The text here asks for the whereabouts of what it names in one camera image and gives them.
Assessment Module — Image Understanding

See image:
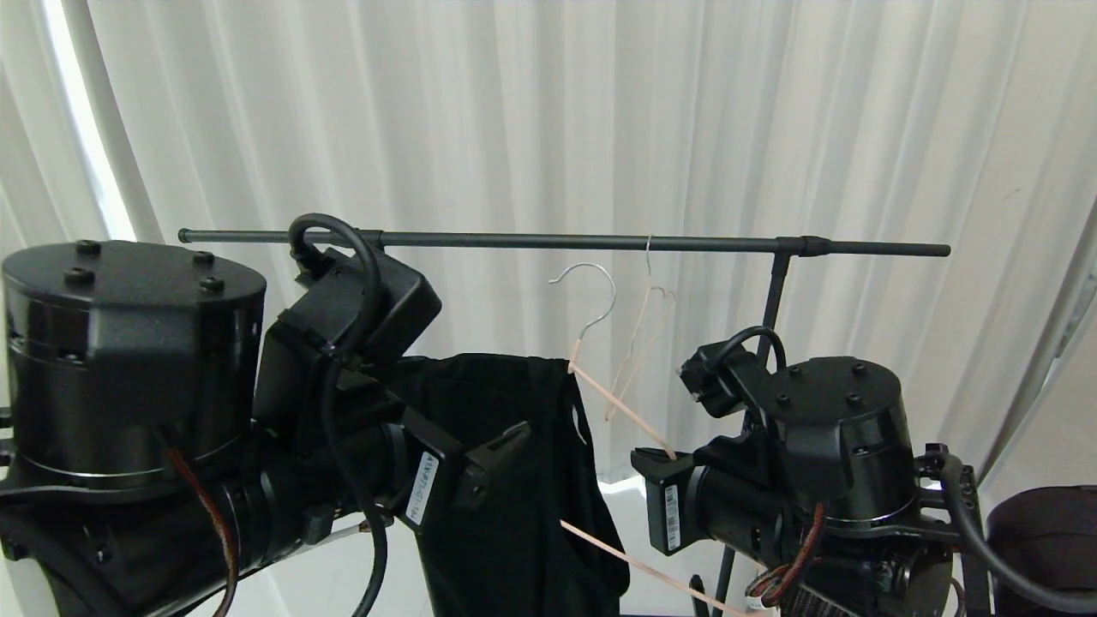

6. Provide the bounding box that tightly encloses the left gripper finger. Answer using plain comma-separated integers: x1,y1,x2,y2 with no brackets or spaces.
459,422,532,512

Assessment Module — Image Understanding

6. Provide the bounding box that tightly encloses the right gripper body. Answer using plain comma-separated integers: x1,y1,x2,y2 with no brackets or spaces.
643,463,824,558

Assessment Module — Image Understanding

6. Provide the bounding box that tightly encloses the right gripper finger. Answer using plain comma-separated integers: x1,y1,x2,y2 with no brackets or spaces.
632,446,699,482

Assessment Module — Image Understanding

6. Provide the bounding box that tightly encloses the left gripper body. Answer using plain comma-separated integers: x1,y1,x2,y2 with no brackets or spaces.
240,410,471,568

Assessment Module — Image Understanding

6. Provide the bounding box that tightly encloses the black garment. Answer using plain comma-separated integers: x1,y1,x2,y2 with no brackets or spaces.
390,353,631,617

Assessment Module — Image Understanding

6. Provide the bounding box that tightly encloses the pink clothes hanger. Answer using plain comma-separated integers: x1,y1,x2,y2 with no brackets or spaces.
604,236,678,422
548,261,759,617

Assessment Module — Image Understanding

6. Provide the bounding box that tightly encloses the black clothes rack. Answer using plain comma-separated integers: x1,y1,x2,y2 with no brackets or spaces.
178,227,950,617

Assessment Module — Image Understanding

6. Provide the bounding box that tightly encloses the white curtain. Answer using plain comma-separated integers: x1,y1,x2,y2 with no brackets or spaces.
0,0,1097,494

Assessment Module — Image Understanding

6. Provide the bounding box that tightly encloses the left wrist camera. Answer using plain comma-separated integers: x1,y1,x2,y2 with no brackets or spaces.
253,244,444,446

